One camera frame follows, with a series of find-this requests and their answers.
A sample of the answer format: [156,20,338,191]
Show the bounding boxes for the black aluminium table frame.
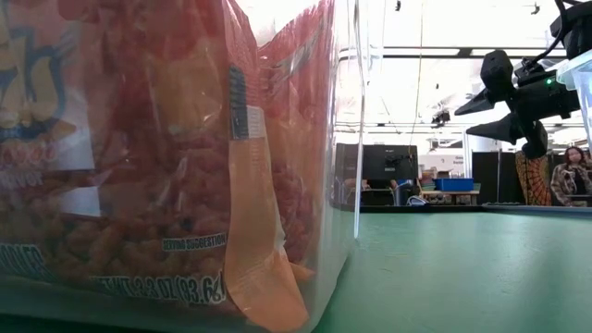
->
[359,203,592,216]

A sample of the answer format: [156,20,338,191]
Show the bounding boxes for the clear plastic bin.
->
[0,0,372,333]
[556,54,592,145]

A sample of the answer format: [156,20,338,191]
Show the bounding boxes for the light wooden table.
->
[419,189,482,206]

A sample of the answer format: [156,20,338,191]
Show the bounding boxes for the black partition panel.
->
[471,151,526,205]

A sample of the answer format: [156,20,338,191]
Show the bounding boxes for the black computer monitor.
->
[362,143,420,182]

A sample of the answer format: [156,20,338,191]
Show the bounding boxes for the black curved cable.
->
[522,0,573,70]

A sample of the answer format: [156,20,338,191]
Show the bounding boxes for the orange patterned cloth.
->
[514,151,554,207]

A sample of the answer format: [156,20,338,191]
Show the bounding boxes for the thin hanging cable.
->
[408,0,426,149]

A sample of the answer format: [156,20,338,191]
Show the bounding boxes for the green table mat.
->
[314,210,592,333]

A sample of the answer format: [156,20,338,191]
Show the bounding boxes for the blue plastic box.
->
[433,177,475,192]

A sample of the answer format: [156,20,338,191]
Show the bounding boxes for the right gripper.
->
[454,48,583,162]

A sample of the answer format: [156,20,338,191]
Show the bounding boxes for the person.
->
[549,145,592,208]

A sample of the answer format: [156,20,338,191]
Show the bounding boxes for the black ceiling device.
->
[430,109,452,130]

